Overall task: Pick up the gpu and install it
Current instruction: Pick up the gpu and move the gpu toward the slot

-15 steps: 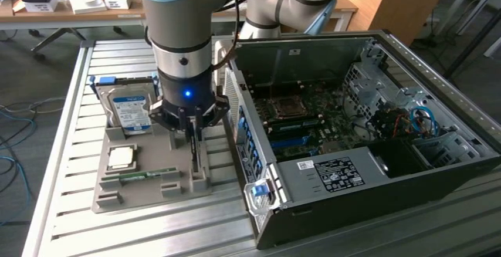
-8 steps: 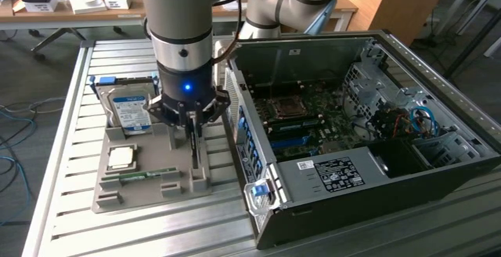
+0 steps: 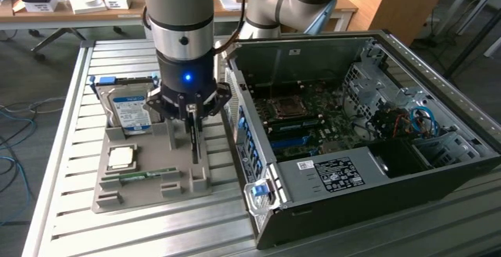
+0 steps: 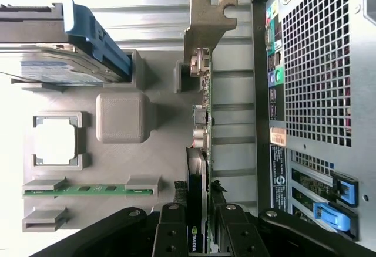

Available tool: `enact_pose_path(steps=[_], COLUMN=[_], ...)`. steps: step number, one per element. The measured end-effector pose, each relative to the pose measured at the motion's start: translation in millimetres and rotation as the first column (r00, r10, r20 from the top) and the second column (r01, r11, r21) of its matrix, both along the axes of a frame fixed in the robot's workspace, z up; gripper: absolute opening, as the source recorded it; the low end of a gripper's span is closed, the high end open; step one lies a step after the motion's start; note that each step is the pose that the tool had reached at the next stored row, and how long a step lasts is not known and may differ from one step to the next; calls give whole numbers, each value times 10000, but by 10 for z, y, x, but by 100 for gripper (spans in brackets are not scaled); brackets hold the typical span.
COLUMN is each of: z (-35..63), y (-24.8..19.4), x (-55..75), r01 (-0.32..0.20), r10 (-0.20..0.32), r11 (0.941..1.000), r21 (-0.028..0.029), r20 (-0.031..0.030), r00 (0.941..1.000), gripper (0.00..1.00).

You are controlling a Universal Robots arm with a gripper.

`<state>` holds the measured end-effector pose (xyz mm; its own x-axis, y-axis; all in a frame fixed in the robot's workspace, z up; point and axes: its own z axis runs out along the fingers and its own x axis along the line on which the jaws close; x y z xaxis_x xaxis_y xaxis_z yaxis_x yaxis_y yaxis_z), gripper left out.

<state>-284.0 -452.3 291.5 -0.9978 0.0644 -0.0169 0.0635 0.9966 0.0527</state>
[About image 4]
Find blue card retention clip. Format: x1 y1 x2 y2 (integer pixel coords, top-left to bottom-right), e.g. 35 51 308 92
333 177 360 208
313 202 352 232

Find grey printed parts rack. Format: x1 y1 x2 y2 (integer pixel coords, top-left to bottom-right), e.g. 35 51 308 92
11 48 212 234

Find hard disk with blue caddy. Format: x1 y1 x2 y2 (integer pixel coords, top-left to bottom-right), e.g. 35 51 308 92
0 0 132 86

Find open black PC case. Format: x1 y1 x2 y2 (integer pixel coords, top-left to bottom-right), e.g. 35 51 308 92
251 0 376 243

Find green RAM stick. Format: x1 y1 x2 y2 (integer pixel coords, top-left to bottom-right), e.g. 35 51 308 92
23 184 154 196

